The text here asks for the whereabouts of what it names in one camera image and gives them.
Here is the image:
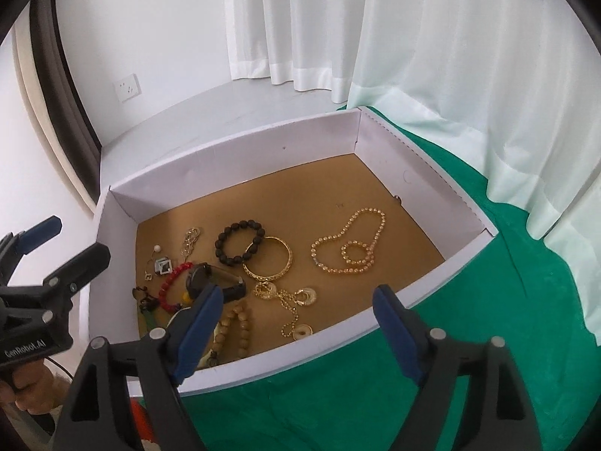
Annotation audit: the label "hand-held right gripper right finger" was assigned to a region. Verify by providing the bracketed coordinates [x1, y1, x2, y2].
[372, 284, 548, 451]

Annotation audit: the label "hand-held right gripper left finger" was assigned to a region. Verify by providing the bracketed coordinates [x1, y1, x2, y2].
[54, 284, 225, 451]

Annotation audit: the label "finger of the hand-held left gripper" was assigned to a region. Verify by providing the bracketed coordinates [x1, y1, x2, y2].
[42, 242, 112, 308]
[0, 215, 63, 285]

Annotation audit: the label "wooden bead bracelet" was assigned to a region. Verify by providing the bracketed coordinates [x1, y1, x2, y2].
[207, 303, 252, 367]

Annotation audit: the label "green cord bracelet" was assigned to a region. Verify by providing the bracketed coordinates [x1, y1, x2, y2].
[133, 286, 161, 340]

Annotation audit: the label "black wristwatch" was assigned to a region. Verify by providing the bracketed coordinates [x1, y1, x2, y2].
[185, 263, 247, 305]

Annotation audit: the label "red bracelet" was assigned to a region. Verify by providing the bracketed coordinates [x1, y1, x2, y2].
[158, 262, 194, 313]

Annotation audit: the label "silver square earrings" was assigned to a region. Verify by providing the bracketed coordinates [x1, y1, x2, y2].
[143, 244, 175, 283]

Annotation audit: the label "gold bead necklace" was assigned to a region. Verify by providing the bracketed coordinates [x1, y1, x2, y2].
[310, 207, 387, 275]

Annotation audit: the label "gold ring pendant necklace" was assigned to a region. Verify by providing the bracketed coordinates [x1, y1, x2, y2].
[254, 281, 319, 311]

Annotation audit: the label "gold bangle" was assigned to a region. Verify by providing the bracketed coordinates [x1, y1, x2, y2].
[242, 236, 293, 281]

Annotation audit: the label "small gold chain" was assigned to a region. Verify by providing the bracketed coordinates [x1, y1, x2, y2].
[182, 227, 203, 259]

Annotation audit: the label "dark bead bracelet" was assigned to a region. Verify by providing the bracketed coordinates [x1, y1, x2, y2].
[214, 220, 266, 264]

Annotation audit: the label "gold coin pendant necklace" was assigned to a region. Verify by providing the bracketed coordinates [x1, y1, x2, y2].
[281, 291, 314, 342]

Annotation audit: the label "white cardboard box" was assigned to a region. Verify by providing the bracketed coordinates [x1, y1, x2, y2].
[77, 106, 498, 398]

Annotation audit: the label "person's left hand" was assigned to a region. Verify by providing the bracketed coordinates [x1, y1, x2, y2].
[14, 359, 71, 414]

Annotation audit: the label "green cloth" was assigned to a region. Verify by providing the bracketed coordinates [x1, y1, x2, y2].
[181, 106, 601, 451]

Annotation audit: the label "orange red packet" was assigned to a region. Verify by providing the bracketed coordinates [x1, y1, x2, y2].
[129, 397, 152, 440]

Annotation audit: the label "dark brown curtain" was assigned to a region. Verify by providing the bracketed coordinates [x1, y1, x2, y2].
[14, 0, 102, 210]

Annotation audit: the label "white curtain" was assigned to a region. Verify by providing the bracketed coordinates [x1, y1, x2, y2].
[225, 0, 601, 344]

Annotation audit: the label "white wall socket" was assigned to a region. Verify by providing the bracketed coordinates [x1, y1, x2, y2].
[114, 74, 142, 103]

